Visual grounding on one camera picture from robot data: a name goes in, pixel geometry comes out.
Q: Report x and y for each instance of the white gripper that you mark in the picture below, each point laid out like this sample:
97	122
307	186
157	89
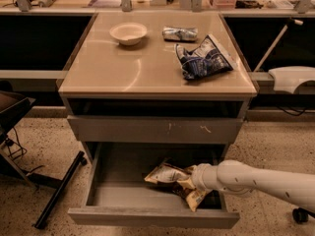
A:
199	178

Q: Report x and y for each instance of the brown and yellow chip bag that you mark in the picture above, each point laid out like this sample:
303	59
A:
181	183

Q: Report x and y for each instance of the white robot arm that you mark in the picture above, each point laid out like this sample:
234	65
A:
237	178

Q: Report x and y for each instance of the open middle drawer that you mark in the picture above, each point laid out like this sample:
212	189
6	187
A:
118	195

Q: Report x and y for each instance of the grey drawer cabinet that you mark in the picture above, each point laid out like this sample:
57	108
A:
145	80

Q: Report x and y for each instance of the blue crumpled chip bag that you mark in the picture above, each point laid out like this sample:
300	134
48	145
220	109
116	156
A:
204	61

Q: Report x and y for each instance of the grey top drawer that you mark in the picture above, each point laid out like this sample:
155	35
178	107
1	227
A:
155	129

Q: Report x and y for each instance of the black caster wheel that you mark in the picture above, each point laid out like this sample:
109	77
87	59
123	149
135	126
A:
301	215

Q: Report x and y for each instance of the white paper bowl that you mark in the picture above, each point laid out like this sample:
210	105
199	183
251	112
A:
128	33

